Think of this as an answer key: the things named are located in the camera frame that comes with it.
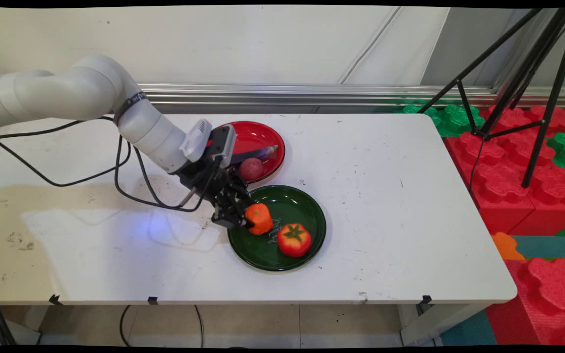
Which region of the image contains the orange toy carrot piece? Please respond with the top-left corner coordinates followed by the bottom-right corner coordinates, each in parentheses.
top-left (245, 203), bottom-right (274, 236)

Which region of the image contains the big red foam block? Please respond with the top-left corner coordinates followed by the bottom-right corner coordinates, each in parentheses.
top-left (485, 257), bottom-right (565, 347)

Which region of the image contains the green plate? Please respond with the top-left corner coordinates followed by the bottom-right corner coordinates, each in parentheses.
top-left (227, 185), bottom-right (327, 272)

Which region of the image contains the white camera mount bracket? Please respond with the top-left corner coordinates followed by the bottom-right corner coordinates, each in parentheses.
top-left (179, 119), bottom-right (213, 163)

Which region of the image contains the black floor cable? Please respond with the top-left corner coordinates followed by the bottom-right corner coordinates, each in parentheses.
top-left (119, 304), bottom-right (205, 348)

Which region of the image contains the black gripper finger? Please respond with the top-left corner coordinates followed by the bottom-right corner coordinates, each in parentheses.
top-left (211, 196), bottom-right (250, 230)
top-left (227, 183), bottom-right (254, 206)

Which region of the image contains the black strap on arm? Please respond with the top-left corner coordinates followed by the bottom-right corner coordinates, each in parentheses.
top-left (114, 91), bottom-right (148, 126)

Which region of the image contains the aluminium wall rail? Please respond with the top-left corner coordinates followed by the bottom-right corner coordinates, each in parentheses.
top-left (138, 82), bottom-right (565, 109)

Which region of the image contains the red toy tomato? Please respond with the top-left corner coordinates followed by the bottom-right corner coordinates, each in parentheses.
top-left (276, 223), bottom-right (312, 258)

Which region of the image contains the teal foam mat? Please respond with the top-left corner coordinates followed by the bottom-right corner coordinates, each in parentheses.
top-left (511, 235), bottom-right (565, 260)

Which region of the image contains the red round toy fruit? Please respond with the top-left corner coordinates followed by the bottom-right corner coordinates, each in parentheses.
top-left (239, 157), bottom-right (265, 181)

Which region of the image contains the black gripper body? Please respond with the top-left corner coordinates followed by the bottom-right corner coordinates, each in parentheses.
top-left (179, 156), bottom-right (237, 200)

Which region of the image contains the black tripod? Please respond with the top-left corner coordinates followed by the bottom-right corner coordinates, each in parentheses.
top-left (417, 7), bottom-right (565, 189)

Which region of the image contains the white table leg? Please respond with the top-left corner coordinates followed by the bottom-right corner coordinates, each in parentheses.
top-left (399, 303), bottom-right (490, 347)

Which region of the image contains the red plate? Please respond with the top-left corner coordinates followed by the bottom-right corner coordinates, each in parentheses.
top-left (213, 121), bottom-right (286, 185)

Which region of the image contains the orange foam piece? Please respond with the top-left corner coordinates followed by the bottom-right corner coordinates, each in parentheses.
top-left (490, 232), bottom-right (526, 261)

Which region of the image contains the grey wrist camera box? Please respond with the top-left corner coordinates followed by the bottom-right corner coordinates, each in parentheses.
top-left (206, 125), bottom-right (237, 168)

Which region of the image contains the purple toy eggplant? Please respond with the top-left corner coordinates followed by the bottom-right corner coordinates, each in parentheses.
top-left (229, 144), bottom-right (279, 167)

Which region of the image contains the long black arm cable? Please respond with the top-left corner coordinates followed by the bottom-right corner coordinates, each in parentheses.
top-left (0, 116), bottom-right (220, 212)

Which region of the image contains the thin black tripod cable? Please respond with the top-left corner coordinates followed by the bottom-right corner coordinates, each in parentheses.
top-left (468, 136), bottom-right (485, 193)

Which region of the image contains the large red foam block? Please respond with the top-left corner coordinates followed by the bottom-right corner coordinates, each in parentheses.
top-left (445, 131), bottom-right (536, 235)

